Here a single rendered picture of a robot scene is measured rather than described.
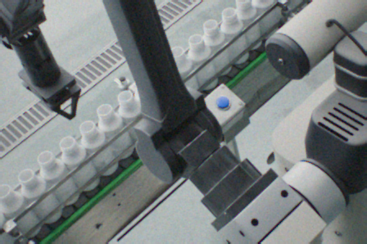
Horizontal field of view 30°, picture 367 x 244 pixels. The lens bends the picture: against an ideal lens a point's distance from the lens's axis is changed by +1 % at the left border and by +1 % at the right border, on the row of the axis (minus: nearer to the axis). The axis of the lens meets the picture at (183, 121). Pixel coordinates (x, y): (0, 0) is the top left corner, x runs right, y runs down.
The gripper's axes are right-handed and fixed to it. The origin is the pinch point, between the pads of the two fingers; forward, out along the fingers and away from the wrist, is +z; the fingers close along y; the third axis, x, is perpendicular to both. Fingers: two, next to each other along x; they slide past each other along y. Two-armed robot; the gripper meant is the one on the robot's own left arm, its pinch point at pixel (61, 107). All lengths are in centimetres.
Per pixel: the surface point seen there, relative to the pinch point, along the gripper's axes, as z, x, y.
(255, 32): 34, 60, -11
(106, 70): 142, 70, -142
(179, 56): 23.7, 36.3, -12.7
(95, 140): 27.2, 6.9, -11.5
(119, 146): 34.5, 11.7, -11.4
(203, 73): 33, 41, -11
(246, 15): 27, 59, -13
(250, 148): 141, 80, -51
